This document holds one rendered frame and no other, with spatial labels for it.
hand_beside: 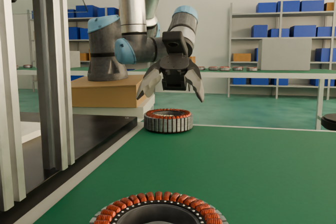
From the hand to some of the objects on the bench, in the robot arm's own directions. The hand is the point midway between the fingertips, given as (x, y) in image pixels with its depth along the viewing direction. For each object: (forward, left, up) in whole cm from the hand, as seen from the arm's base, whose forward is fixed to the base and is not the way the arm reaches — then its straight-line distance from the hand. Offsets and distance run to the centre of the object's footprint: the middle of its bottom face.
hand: (168, 99), depth 65 cm
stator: (+42, +10, -4) cm, 43 cm away
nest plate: (+22, -27, -3) cm, 34 cm away
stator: (0, 0, -7) cm, 7 cm away
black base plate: (+24, -39, -4) cm, 46 cm away
